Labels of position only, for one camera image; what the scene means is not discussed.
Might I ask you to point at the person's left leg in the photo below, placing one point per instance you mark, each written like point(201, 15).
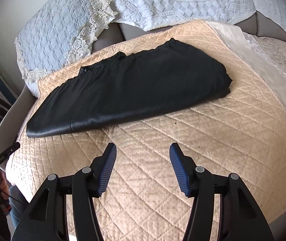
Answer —
point(19, 208)

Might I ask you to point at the black jacket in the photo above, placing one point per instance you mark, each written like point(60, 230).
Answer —
point(132, 93)

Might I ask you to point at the grey sofa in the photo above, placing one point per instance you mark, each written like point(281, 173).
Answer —
point(5, 128)

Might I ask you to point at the beige quilted mat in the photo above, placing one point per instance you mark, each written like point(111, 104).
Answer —
point(183, 130)

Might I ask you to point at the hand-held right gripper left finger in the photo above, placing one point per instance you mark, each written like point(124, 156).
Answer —
point(106, 173)

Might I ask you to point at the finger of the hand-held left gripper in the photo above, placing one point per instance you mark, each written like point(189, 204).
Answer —
point(6, 154)

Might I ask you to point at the white lace backrest cover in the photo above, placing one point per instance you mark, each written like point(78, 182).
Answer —
point(183, 0)

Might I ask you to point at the blue quilted lace-trimmed cover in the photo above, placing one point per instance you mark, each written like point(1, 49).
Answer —
point(55, 30)

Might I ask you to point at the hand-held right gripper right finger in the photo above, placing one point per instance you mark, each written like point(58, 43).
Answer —
point(180, 173)

